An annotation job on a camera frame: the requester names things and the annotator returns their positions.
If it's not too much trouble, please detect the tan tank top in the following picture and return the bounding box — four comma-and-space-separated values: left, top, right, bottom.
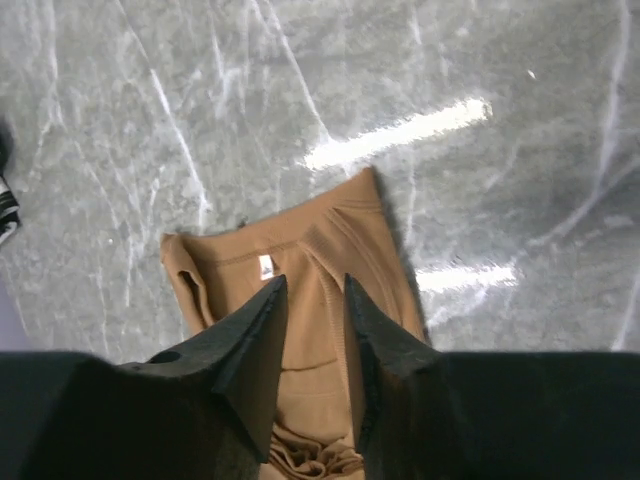
161, 167, 424, 479

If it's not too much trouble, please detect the wide striped black white tank top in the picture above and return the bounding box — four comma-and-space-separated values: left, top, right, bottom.
0, 178, 21, 245

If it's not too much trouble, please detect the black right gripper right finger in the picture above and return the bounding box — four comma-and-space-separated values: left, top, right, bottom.
345, 277, 639, 479

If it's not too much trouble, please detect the thin striped black tank top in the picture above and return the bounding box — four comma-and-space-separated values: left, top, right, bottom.
0, 118, 14, 175

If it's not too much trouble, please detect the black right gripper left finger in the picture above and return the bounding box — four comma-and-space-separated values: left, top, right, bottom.
1, 276, 287, 479

